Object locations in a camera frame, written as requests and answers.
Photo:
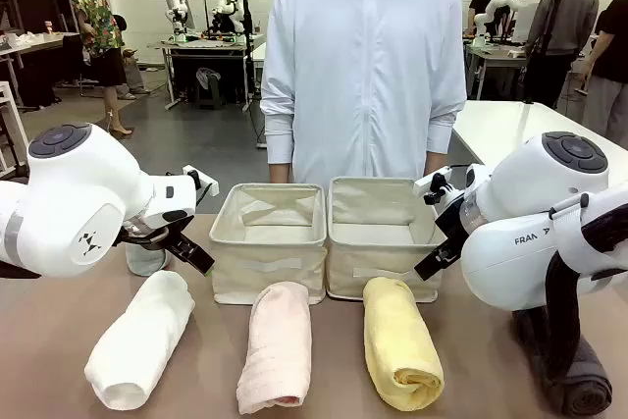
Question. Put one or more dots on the pink folded towel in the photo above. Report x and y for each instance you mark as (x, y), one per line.
(275, 350)

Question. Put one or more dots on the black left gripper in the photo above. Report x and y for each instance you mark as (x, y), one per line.
(147, 237)

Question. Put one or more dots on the dark grey towel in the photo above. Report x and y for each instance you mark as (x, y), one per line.
(589, 380)

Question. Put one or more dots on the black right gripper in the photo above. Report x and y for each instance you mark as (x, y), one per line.
(451, 223)

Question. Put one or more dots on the person's right hand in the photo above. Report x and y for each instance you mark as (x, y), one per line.
(282, 172)

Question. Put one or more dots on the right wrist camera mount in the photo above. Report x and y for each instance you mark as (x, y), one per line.
(432, 181)

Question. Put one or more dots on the person's left hand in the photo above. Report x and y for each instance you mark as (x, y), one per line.
(435, 163)

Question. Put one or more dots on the person with face shield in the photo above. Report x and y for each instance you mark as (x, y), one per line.
(483, 2)

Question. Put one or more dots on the grey background workbench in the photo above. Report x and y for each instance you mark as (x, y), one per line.
(206, 46)
(490, 53)

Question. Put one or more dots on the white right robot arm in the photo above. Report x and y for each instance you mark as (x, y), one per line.
(515, 262)

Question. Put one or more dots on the person in grey shirt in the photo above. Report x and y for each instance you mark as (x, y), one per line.
(564, 16)

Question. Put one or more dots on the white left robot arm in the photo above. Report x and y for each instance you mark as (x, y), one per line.
(73, 183)

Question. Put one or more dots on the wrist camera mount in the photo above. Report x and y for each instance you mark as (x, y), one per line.
(206, 186)
(432, 181)

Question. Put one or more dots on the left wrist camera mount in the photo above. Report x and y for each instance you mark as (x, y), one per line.
(206, 186)

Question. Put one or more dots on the white table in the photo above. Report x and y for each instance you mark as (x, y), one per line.
(515, 120)

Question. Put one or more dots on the white towel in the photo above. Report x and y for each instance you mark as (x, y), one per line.
(137, 340)

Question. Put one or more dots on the beige fabric bin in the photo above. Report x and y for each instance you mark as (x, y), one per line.
(382, 262)
(265, 267)

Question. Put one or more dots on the cluttered side table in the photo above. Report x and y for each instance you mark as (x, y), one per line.
(29, 43)

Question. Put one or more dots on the grey-green towel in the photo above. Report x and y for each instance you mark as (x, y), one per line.
(142, 264)

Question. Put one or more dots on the person in floral shirt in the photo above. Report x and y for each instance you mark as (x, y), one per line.
(95, 12)

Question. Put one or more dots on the yellow towel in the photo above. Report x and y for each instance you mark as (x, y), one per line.
(397, 335)

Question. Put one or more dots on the person in white jacket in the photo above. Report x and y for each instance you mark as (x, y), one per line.
(363, 70)

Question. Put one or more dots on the person in black shirt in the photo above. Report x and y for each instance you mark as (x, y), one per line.
(613, 46)

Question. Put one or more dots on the white cart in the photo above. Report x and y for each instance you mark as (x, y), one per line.
(10, 115)

